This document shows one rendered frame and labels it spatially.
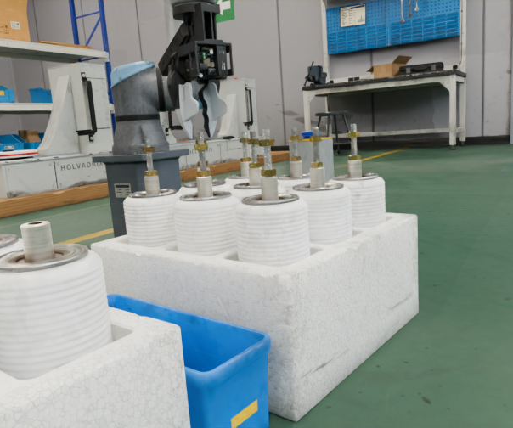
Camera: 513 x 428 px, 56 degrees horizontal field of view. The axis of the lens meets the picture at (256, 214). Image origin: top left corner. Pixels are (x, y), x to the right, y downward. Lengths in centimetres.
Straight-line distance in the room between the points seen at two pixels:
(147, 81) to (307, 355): 89
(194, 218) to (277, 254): 14
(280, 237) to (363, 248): 15
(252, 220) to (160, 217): 20
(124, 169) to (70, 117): 195
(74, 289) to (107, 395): 8
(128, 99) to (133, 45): 689
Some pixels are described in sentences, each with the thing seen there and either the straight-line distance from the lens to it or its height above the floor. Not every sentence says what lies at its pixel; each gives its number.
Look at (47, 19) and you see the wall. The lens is 973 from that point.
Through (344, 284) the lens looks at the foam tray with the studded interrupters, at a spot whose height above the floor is 13.
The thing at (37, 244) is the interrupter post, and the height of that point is 27.
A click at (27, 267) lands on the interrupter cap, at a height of 25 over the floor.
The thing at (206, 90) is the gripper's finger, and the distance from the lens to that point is 88.
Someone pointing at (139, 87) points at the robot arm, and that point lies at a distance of 130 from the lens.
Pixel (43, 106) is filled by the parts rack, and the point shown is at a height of 75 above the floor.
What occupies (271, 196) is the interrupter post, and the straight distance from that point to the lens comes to 62.
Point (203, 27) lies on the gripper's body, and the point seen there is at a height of 51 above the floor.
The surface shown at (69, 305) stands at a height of 22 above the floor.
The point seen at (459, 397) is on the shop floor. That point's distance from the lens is 69.
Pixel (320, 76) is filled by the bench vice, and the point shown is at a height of 85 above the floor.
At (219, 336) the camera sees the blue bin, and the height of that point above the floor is 10.
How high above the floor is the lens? 34
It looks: 10 degrees down
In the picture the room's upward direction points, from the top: 4 degrees counter-clockwise
